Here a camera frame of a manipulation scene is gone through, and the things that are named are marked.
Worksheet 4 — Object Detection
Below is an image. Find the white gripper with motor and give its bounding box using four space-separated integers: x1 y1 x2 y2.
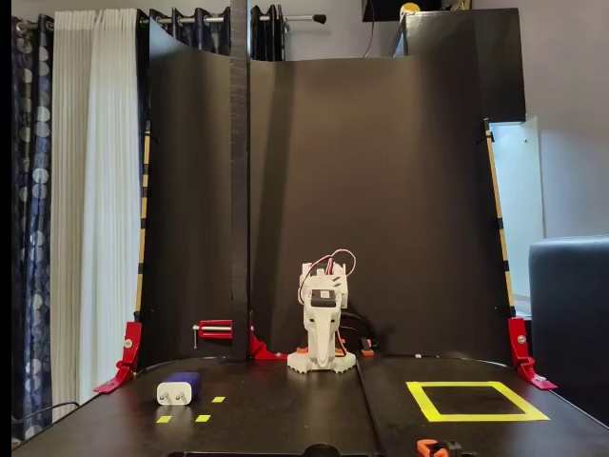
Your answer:
304 283 344 371

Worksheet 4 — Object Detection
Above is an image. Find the blue white charger block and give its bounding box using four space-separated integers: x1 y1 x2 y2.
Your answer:
155 371 202 407

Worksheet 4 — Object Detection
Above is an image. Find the red screw clamp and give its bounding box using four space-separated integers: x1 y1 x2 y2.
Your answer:
191 319 234 351

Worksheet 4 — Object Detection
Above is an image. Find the black backdrop board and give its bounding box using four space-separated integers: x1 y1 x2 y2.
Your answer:
137 18 518 368

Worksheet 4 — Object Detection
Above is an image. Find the yellow tape square outline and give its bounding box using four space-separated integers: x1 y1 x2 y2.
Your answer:
405 380 551 424

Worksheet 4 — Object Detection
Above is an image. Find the yellow black striped pole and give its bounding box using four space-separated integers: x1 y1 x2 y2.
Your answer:
134 121 152 326
482 117 518 319

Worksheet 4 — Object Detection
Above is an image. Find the white pleated curtain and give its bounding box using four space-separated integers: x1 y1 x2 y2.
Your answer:
49 8 145 423

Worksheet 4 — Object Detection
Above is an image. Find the dark blue patterned curtain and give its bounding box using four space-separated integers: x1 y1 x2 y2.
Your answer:
11 13 54 442

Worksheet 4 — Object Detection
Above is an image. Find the silver curtain rod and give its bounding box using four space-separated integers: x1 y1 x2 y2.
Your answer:
154 12 327 26

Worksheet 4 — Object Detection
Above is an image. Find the dark blue grommet curtain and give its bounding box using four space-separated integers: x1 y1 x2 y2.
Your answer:
136 4 286 63

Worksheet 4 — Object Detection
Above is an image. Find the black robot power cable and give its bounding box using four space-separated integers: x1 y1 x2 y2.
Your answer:
340 311 378 348

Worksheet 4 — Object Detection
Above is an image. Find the red triangular post bracket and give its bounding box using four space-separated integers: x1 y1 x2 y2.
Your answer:
249 311 289 363

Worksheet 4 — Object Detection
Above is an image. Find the red white servo cable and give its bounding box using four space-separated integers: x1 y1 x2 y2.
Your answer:
311 248 358 278

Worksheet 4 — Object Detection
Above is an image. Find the black upright post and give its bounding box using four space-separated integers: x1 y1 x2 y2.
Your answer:
229 0 252 364

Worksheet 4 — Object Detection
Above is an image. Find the red metal corner bracket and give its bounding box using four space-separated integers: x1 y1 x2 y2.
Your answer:
506 316 559 391
93 321 144 394

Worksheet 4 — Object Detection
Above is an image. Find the black cable on floor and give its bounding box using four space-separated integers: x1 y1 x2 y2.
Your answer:
11 401 82 449

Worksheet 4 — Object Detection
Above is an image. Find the thin black hanging cable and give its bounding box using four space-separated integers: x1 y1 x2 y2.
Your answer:
363 0 377 59

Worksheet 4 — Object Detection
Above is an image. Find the black wall cabinet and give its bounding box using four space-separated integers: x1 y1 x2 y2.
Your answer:
399 7 527 123

